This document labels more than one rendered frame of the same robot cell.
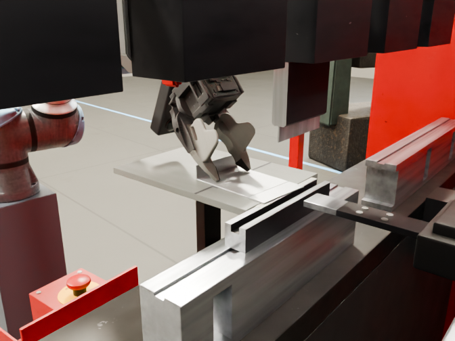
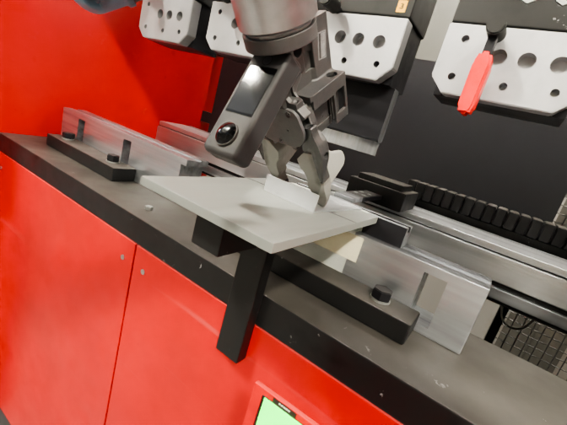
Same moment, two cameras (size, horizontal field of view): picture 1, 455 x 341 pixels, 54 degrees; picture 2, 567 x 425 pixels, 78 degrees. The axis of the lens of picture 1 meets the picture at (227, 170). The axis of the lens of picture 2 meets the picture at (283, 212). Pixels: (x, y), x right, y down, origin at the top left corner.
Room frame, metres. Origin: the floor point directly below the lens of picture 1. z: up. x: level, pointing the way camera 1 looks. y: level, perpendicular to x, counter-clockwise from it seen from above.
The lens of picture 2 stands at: (0.71, 0.45, 1.10)
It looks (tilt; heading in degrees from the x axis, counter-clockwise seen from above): 15 degrees down; 261
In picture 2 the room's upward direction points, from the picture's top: 16 degrees clockwise
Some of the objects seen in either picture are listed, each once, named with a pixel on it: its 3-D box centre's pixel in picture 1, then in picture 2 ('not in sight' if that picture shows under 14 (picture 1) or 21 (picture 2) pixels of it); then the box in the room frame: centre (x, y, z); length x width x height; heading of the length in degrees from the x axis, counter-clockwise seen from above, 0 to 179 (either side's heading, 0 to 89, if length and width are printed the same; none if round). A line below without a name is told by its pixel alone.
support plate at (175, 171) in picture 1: (213, 173); (276, 202); (0.66, 0.02, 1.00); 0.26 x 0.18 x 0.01; 50
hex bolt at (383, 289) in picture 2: not in sight; (381, 293); (0.49, 0.04, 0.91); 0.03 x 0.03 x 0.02
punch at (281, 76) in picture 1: (301, 97); (354, 115); (0.56, -0.09, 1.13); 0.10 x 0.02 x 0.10; 140
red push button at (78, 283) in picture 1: (79, 287); not in sight; (0.66, 0.25, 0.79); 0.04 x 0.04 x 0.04
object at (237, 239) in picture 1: (282, 210); (344, 212); (0.54, -0.07, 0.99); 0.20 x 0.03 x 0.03; 140
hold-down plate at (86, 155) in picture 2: not in sight; (88, 155); (1.06, -0.43, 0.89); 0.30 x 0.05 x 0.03; 140
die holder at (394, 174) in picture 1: (420, 156); (124, 150); (0.99, -0.44, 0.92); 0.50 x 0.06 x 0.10; 140
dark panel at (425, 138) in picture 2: not in sight; (348, 127); (0.42, -0.64, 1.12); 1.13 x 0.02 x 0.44; 140
